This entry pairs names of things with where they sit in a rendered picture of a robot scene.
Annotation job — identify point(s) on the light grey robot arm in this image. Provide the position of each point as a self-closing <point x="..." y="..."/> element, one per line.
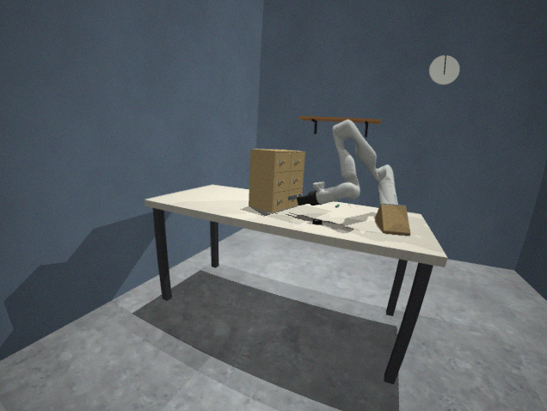
<point x="351" y="188"/>

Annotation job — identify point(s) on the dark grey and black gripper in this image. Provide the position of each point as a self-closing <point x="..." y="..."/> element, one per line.
<point x="313" y="198"/>

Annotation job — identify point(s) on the wooden drawer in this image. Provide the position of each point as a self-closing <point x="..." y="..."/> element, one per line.
<point x="280" y="200"/>
<point x="296" y="179"/>
<point x="296" y="161"/>
<point x="280" y="164"/>
<point x="281" y="181"/>
<point x="291" y="193"/>

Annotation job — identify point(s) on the small wooden chest of drawers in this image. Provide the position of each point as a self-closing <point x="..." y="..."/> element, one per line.
<point x="261" y="178"/>

